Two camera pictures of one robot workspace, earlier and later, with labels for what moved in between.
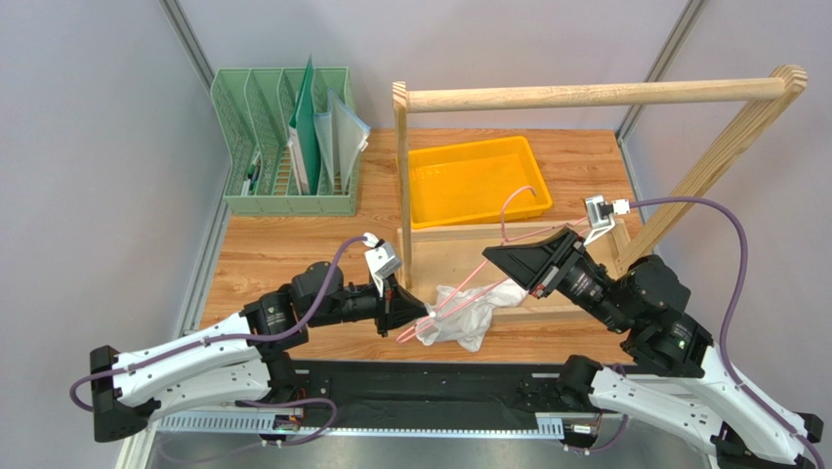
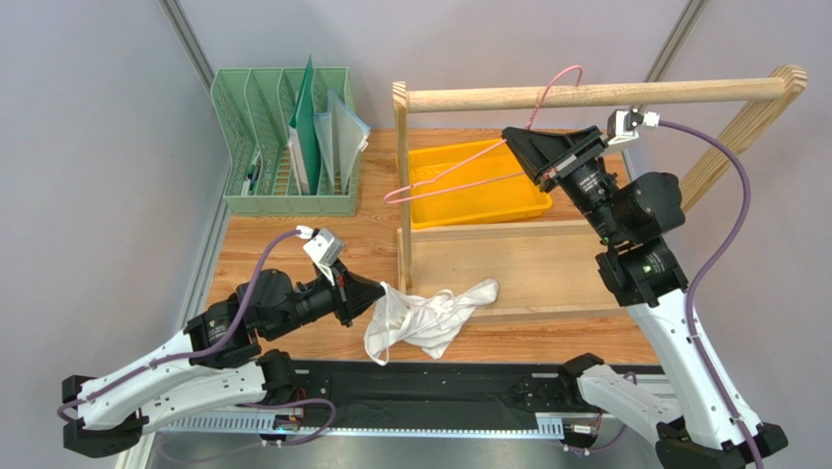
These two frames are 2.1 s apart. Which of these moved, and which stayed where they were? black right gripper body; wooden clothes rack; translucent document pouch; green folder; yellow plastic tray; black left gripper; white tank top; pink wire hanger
Moved: black right gripper body; white tank top; pink wire hanger; black left gripper
Stayed: wooden clothes rack; yellow plastic tray; translucent document pouch; green folder
